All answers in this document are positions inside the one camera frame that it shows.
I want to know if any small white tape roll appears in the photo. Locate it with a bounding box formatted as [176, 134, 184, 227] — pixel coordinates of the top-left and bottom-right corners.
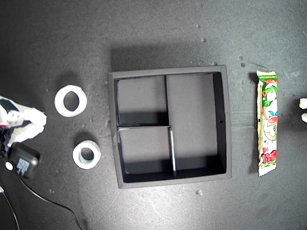
[72, 140, 101, 170]

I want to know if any black tray with wells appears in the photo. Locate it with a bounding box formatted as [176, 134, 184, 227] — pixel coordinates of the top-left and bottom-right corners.
[107, 65, 233, 190]

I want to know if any large white tape roll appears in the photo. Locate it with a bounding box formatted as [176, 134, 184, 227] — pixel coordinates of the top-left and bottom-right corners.
[54, 84, 88, 118]

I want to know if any snack bar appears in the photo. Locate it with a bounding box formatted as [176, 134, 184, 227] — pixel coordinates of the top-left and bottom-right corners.
[255, 70, 279, 177]

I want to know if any black camera cable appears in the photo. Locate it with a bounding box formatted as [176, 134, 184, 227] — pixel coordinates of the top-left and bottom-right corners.
[14, 172, 84, 230]

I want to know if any thin black cable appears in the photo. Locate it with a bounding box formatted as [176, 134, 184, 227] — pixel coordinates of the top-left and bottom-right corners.
[0, 190, 20, 230]

